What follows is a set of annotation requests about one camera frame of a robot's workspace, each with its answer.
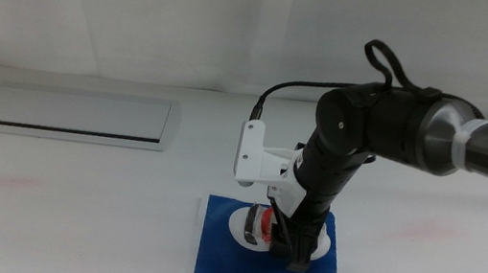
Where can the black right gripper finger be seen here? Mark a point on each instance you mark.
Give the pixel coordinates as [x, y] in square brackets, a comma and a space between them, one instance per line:
[300, 258]
[279, 243]

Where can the blue rectangular mat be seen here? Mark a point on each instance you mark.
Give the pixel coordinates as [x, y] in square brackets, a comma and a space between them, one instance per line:
[221, 259]

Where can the white zip tie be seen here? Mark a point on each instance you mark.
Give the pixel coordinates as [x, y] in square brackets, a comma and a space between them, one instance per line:
[464, 135]

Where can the white backdrop curtain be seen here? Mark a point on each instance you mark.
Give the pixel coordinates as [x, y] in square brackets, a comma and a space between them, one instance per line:
[146, 10]

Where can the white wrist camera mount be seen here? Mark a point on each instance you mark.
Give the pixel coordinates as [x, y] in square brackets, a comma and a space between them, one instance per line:
[253, 157]

